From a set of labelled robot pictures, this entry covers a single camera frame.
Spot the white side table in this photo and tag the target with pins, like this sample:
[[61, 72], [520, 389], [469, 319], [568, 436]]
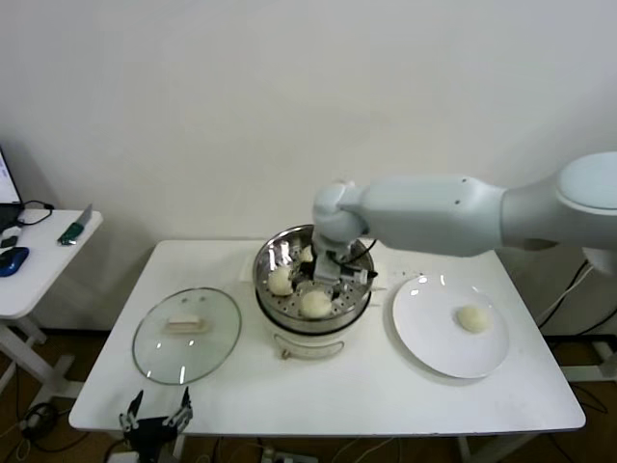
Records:
[[43, 270]]

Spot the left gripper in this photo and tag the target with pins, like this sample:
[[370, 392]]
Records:
[[149, 431]]

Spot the grey floor power strip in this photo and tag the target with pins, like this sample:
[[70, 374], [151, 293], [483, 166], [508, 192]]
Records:
[[284, 455]]

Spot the round glass lid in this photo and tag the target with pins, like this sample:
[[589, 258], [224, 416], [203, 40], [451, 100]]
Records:
[[188, 347]]

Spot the cream electric cooking pot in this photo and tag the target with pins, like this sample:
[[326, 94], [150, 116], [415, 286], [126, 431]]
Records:
[[308, 345]]

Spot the blue computer mouse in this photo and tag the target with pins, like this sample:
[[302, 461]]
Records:
[[12, 260]]

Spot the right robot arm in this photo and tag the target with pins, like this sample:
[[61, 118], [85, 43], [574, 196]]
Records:
[[434, 217]]

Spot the black laptop computer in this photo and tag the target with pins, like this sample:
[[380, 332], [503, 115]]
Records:
[[6, 185]]

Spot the white round plate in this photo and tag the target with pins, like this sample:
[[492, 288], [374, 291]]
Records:
[[434, 337]]

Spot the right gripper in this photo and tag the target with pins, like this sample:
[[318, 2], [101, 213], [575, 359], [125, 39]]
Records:
[[328, 267]]

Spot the white steamed baozi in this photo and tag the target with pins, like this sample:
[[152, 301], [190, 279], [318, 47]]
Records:
[[306, 253], [315, 305], [474, 319], [280, 282]]

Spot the white furniture floor foot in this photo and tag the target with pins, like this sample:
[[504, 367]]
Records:
[[593, 371]]

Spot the small black white device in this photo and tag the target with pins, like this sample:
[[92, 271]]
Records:
[[10, 234]]

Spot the stainless steel steamer basket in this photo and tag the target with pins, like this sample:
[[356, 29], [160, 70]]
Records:
[[270, 260]]

